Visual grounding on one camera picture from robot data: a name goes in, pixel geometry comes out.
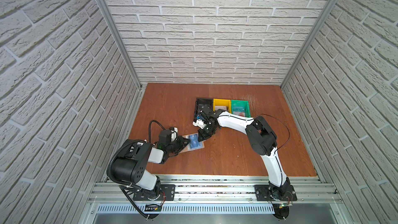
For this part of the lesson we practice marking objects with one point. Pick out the green storage bin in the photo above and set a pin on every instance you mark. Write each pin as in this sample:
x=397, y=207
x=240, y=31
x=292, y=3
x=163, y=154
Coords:
x=245, y=104

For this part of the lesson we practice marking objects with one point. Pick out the cards in green bin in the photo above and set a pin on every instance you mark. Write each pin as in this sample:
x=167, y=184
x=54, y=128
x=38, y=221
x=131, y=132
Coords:
x=240, y=111

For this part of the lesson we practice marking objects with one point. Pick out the aluminium rail frame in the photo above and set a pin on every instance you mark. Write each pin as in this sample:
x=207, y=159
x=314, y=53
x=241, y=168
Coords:
x=211, y=194

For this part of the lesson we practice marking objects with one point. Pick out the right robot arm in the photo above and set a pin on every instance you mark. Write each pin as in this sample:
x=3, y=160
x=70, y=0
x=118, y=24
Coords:
x=262, y=139

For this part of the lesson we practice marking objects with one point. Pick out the tan leather card holder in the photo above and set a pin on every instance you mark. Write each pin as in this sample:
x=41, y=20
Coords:
x=187, y=148

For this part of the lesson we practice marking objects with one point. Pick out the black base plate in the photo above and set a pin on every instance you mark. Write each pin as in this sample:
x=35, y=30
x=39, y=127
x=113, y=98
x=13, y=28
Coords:
x=164, y=192
x=271, y=193

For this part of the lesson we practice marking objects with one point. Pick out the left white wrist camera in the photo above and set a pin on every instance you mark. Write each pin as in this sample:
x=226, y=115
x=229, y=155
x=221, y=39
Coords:
x=174, y=133

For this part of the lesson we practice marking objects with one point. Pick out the yellow storage bin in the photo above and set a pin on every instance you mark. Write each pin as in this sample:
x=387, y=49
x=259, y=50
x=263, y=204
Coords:
x=222, y=104

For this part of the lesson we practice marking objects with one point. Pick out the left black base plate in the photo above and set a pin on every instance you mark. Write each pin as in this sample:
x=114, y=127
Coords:
x=164, y=192

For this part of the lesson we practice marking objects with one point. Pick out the blue credit card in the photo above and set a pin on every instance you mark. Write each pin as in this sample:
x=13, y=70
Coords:
x=194, y=144

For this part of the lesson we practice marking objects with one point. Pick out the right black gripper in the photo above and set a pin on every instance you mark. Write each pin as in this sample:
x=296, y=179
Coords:
x=203, y=136

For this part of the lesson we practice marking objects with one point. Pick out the black storage bin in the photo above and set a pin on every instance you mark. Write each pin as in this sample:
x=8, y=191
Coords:
x=199, y=104

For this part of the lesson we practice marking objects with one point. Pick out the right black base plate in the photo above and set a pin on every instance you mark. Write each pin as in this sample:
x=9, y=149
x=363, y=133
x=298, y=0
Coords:
x=271, y=193

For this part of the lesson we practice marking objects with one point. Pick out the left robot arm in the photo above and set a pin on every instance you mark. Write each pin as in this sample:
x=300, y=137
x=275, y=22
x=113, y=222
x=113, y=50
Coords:
x=127, y=166

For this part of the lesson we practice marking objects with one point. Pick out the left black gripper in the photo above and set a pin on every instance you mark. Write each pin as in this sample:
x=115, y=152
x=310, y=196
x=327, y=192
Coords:
x=182, y=140

